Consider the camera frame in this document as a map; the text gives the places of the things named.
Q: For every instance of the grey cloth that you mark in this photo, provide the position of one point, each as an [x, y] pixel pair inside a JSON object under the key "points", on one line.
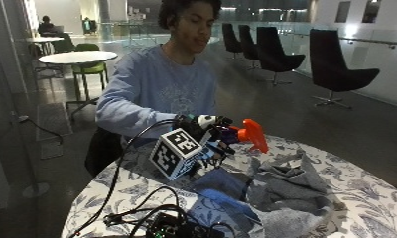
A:
{"points": [[290, 188]]}

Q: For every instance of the floral tablecloth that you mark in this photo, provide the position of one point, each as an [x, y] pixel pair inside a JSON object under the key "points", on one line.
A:
{"points": [[365, 198]]}

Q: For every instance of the person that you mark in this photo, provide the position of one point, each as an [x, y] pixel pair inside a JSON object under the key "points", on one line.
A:
{"points": [[159, 86], [46, 26]]}

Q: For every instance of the large black swivel chair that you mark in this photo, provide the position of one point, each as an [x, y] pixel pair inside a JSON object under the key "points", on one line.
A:
{"points": [[334, 69]]}

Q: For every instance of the metal handrail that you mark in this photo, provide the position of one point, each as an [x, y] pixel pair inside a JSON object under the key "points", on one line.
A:
{"points": [[361, 39]]}

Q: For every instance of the white round table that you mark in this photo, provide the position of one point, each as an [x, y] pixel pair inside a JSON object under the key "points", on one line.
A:
{"points": [[78, 57], [44, 39]]}

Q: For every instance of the black electronics box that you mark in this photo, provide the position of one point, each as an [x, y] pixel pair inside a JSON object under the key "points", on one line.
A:
{"points": [[172, 228]]}

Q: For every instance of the orange-headed spray bottle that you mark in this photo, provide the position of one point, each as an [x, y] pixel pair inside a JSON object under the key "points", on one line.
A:
{"points": [[253, 134]]}

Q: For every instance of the dark green chair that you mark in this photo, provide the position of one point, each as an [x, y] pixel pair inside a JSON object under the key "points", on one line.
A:
{"points": [[63, 43]]}

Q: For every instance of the blue cloth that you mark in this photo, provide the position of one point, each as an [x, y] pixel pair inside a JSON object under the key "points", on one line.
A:
{"points": [[223, 191]]}

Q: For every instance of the white marker cube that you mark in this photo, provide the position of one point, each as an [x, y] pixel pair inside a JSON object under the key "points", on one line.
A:
{"points": [[176, 153]]}

